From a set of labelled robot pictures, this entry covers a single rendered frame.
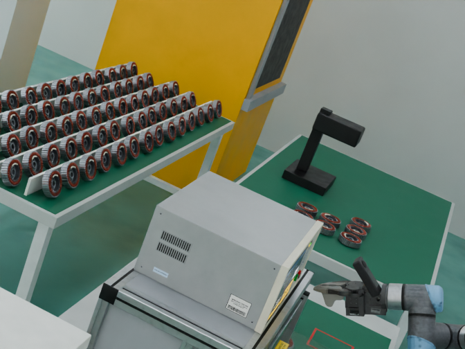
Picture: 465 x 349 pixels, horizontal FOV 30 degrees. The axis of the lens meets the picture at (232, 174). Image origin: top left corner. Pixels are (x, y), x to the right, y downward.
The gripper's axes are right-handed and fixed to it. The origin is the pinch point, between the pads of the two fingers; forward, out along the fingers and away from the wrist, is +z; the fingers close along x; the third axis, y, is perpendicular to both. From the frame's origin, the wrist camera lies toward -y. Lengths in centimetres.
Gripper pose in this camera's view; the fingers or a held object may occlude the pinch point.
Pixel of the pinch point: (317, 286)
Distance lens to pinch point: 255.0
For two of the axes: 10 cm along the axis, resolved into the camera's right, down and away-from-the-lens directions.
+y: 0.7, 9.8, 2.1
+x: 3.0, -2.2, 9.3
